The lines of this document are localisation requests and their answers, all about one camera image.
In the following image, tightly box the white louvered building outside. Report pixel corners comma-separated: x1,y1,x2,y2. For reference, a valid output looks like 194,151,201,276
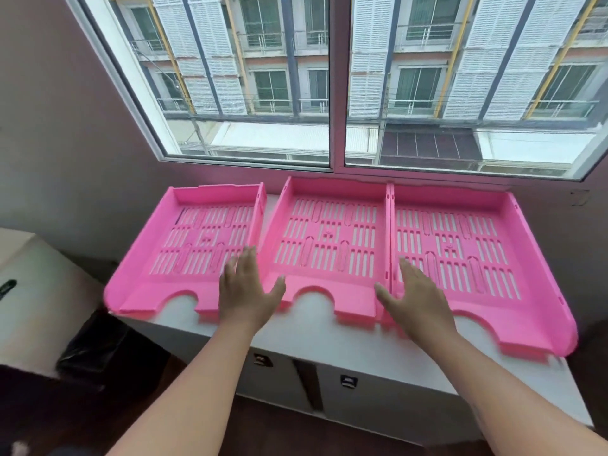
107,0,608,176

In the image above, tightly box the person's left forearm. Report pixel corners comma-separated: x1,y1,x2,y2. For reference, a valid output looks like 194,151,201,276
105,322,268,456

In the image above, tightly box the person's right forearm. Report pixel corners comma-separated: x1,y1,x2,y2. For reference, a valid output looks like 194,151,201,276
414,331,608,456

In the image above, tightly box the pink plastic paper tray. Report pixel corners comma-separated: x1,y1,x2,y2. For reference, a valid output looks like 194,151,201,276
259,175,393,326
104,182,268,324
381,182,580,360

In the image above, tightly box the white window frame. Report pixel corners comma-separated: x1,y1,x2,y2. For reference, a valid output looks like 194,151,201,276
63,0,608,182

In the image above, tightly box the white box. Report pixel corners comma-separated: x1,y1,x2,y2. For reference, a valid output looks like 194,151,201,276
0,228,106,379

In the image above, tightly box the person's left hand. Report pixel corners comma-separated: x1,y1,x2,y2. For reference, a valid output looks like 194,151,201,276
218,246,288,331

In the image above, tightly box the black trash bag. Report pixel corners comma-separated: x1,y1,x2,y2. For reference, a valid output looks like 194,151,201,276
56,308,173,392

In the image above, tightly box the person's right hand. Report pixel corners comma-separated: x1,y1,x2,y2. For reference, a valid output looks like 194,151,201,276
374,257,459,343

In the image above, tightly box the white low cabinet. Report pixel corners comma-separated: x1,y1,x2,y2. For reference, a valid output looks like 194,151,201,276
111,194,594,447

